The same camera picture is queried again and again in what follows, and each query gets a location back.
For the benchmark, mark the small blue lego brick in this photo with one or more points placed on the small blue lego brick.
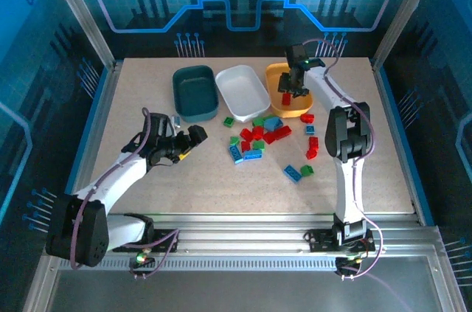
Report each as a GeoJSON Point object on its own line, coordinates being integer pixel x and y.
{"type": "Point", "coordinates": [310, 129]}

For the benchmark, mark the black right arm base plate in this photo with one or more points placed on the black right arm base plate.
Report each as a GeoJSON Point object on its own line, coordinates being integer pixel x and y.
{"type": "Point", "coordinates": [321, 240]}

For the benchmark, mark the yellow plastic container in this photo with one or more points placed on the yellow plastic container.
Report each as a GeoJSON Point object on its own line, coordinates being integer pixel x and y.
{"type": "Point", "coordinates": [274, 100]}

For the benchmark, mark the aluminium frame post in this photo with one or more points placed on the aluminium frame post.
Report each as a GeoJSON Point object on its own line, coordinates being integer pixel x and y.
{"type": "Point", "coordinates": [83, 17]}
{"type": "Point", "coordinates": [402, 17]}

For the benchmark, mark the green rounded lego brick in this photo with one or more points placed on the green rounded lego brick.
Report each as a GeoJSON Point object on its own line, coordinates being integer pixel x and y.
{"type": "Point", "coordinates": [234, 140]}

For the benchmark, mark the white plastic container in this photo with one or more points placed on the white plastic container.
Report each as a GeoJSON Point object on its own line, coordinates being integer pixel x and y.
{"type": "Point", "coordinates": [241, 90]}

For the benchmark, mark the aluminium side rail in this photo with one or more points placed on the aluminium side rail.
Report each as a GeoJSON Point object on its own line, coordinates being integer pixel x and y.
{"type": "Point", "coordinates": [97, 131]}
{"type": "Point", "coordinates": [400, 135]}

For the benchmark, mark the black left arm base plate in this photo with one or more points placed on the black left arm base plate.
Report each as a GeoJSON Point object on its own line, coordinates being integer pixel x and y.
{"type": "Point", "coordinates": [164, 240]}

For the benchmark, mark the teal plastic container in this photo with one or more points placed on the teal plastic container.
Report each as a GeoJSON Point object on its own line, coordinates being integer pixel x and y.
{"type": "Point", "coordinates": [193, 90]}

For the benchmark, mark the slotted metal strip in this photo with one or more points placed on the slotted metal strip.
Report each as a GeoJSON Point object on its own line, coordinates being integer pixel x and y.
{"type": "Point", "coordinates": [239, 264]}

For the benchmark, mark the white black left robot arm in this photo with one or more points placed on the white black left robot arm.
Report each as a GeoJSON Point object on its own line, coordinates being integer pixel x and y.
{"type": "Point", "coordinates": [121, 172]}

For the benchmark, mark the aluminium mounting rail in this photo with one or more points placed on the aluminium mounting rail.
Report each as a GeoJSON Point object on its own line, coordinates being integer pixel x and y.
{"type": "Point", "coordinates": [239, 234]}

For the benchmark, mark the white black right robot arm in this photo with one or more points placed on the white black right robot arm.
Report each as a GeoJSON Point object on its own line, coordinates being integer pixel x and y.
{"type": "Point", "coordinates": [344, 186]}

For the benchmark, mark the blue sloped lego brick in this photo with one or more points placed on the blue sloped lego brick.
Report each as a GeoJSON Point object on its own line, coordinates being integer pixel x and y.
{"type": "Point", "coordinates": [272, 122]}

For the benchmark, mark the small red lego brick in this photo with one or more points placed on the small red lego brick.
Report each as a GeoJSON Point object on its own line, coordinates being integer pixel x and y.
{"type": "Point", "coordinates": [245, 146]}

